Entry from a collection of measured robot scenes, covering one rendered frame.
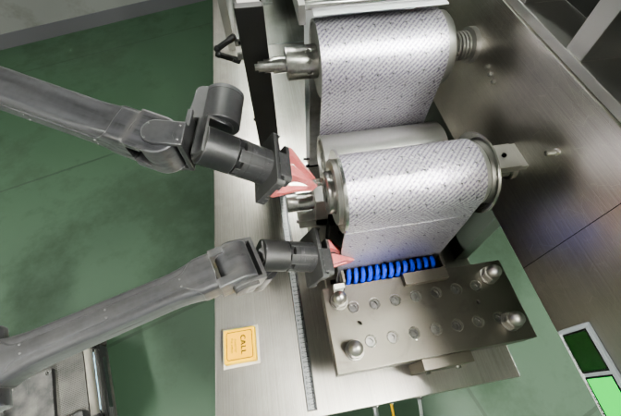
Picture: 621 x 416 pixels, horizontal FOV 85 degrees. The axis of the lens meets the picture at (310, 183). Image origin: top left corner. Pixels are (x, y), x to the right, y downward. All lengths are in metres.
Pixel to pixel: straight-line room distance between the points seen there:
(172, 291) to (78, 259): 1.70
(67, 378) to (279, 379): 1.10
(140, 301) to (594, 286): 0.66
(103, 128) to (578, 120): 0.65
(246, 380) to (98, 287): 1.40
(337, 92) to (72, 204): 2.05
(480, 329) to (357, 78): 0.55
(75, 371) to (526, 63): 1.76
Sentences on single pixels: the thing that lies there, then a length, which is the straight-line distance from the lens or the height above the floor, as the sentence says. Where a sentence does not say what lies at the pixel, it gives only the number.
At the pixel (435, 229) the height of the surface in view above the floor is 1.17.
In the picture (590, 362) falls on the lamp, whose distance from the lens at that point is 0.70.
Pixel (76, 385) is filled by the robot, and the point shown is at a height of 0.24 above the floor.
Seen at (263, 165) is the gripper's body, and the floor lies 1.35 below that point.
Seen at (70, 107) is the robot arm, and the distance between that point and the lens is 0.58.
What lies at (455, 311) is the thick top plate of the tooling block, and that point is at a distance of 0.79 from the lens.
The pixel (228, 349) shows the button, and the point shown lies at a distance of 0.85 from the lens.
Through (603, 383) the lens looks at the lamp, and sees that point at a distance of 0.70.
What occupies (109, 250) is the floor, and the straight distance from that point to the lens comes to 2.19.
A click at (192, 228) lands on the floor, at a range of 2.06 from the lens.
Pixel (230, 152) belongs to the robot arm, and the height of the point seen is 1.38.
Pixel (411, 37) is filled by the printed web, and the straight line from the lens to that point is 0.67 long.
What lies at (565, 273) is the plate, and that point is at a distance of 0.68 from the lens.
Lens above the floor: 1.75
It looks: 56 degrees down
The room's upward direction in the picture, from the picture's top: straight up
